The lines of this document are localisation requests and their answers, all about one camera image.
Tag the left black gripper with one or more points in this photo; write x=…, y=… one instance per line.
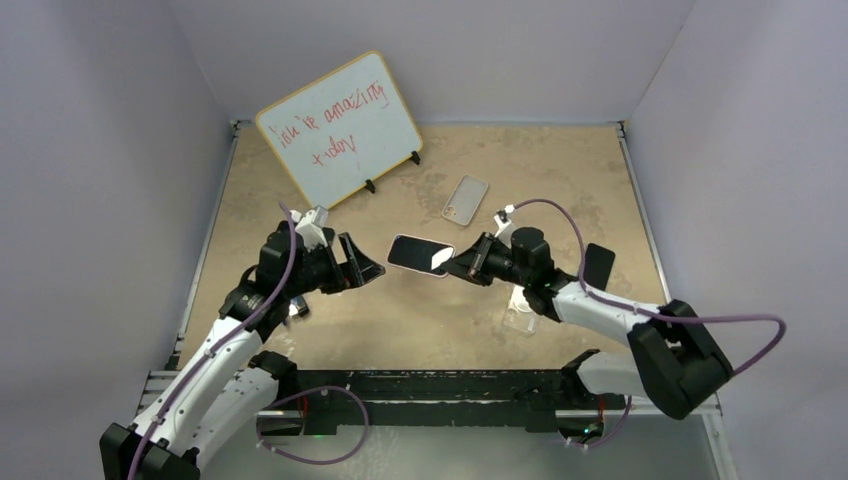
x=356, y=270

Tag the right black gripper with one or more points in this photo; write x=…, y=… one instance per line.
x=472, y=264

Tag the pink phone case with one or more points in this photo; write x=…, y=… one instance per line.
x=397, y=265

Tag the black smartphone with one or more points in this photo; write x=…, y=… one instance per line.
x=414, y=252

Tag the clear phone case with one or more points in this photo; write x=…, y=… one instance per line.
x=518, y=315

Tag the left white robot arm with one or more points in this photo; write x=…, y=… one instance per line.
x=231, y=378

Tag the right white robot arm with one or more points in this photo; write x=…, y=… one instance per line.
x=675, y=365

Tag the translucent white phone case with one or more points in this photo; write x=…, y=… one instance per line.
x=465, y=200

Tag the black phone right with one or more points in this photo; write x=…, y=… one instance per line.
x=598, y=265

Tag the blue black stapler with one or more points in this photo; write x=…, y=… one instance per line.
x=298, y=309

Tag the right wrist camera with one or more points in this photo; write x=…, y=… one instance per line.
x=505, y=224

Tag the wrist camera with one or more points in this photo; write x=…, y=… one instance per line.
x=314, y=222
x=505, y=224

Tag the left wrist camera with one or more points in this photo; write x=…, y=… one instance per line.
x=314, y=222

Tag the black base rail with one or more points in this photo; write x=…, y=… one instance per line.
x=535, y=400

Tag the whiteboard with orange frame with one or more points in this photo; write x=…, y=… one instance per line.
x=340, y=133

